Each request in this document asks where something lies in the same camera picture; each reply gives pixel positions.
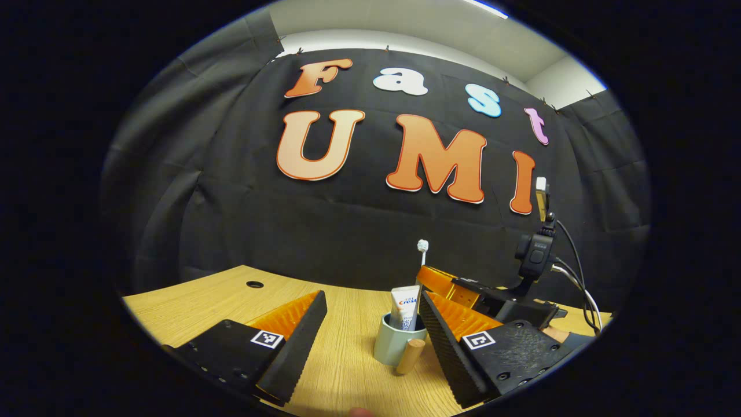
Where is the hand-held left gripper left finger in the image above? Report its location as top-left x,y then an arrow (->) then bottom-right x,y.
164,290 -> 328,407

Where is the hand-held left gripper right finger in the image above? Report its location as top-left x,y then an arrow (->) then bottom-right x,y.
418,290 -> 575,409

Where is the white toothbrush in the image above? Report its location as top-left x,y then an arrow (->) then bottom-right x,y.
412,239 -> 430,331

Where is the white toothpaste tube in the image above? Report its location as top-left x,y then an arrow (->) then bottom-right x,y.
389,285 -> 422,332

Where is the pale blue cup wooden handle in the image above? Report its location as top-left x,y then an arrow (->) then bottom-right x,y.
373,313 -> 429,375

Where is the wooden desktop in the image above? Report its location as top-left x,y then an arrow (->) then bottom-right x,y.
122,265 -> 614,417

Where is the black cable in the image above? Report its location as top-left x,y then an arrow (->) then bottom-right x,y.
555,219 -> 604,336

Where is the white cable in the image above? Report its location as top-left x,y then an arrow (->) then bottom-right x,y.
551,264 -> 604,332

